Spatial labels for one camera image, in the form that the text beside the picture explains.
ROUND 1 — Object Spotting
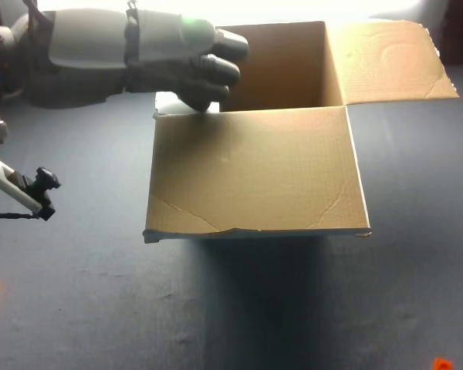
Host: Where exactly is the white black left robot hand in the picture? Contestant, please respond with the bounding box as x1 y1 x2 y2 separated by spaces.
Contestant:
29 8 250 113

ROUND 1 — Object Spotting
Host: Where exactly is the cardboard box with flaps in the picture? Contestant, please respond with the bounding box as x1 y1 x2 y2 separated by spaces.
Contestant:
142 19 461 244

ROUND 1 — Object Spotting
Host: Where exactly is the grey table cloth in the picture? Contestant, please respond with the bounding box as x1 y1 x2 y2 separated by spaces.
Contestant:
0 63 463 370

